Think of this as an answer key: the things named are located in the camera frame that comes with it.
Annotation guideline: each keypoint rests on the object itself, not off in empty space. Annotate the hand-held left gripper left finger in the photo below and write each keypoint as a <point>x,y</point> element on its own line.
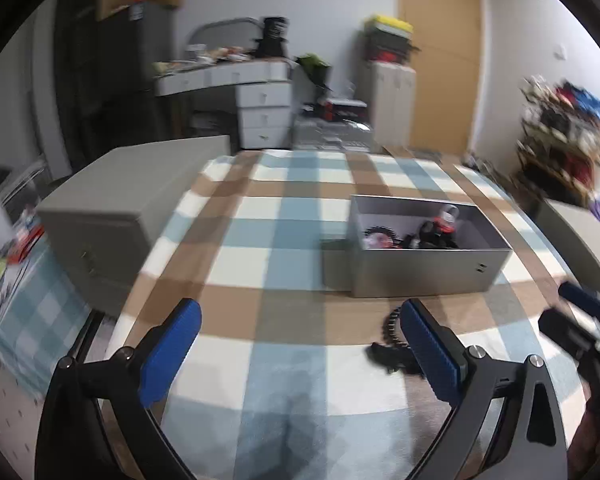
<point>172,355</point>

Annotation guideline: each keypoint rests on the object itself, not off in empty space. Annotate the wooden door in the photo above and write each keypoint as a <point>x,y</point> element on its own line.
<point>440,60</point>

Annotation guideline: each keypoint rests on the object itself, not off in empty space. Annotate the white desk with drawers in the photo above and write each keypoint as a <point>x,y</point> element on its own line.
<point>265,100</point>

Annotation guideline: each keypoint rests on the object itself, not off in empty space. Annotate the green and black bouquet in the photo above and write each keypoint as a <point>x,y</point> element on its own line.
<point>312,67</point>

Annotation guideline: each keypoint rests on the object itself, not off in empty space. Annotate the red and clear pendant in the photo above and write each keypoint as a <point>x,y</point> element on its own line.
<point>447,217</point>

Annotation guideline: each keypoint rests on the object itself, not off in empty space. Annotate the dark wardrobe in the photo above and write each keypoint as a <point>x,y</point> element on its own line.
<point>77,80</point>

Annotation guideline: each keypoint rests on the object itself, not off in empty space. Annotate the floor clutter pile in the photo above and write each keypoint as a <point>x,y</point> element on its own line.
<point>0,240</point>

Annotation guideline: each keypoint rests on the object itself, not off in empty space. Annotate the black accessory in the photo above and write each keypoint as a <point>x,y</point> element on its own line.
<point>430,240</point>

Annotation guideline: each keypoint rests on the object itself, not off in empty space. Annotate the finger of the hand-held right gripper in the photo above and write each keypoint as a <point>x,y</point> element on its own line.
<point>570,332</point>
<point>582,297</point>

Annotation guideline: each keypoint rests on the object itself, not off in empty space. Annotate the grey shoe box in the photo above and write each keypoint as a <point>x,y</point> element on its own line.
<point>387,40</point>

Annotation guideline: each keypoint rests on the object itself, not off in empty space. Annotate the wooden shoe rack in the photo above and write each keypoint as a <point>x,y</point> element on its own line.
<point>530,160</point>

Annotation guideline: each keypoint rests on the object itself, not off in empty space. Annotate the arched grey mirror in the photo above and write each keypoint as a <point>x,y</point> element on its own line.
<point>215,32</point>

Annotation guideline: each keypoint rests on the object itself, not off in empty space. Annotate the grey rectangular box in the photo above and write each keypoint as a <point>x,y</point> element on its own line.
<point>420,272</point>

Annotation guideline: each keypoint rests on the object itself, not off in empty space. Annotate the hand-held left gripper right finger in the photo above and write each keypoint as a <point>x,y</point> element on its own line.
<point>430,355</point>

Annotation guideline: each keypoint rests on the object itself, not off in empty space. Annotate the black gift box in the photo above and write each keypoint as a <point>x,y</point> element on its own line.
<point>272,37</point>

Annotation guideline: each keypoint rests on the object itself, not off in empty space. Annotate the black box with red stripe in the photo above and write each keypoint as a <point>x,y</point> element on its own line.
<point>345,109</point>

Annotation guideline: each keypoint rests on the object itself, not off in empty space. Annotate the desk clutter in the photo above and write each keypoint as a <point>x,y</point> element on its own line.
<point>210,56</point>

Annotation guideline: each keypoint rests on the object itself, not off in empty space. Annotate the white light switch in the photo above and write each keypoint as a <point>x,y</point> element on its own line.
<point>562,51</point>

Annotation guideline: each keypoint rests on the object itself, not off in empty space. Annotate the red and black shoe box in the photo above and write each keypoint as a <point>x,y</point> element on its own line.
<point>387,56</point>

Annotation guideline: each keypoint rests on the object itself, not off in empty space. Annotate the dark refrigerator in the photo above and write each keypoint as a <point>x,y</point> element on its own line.
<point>135,70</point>

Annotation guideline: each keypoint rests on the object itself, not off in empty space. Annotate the yellow and black shoe box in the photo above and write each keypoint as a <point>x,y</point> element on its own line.
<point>387,24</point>

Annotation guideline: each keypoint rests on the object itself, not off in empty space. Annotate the white curtain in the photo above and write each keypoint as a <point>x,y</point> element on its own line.
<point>25,110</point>

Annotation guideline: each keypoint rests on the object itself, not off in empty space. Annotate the pale blue plaid cloth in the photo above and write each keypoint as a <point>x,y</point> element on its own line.
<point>35,310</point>

